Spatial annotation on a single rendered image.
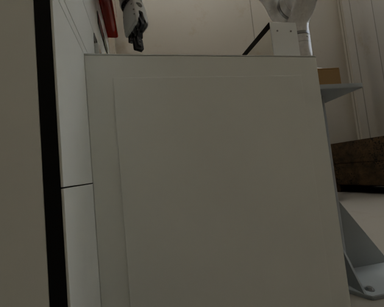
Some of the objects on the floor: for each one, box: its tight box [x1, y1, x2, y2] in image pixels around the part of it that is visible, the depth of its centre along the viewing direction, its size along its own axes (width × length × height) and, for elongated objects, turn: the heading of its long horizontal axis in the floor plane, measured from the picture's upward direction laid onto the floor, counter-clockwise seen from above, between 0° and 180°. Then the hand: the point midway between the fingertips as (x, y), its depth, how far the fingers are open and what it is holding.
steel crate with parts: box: [330, 133, 384, 196], centre depth 327 cm, size 96×117×72 cm
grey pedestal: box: [319, 83, 384, 300], centre depth 110 cm, size 51×44×82 cm
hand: (138, 44), depth 82 cm, fingers closed
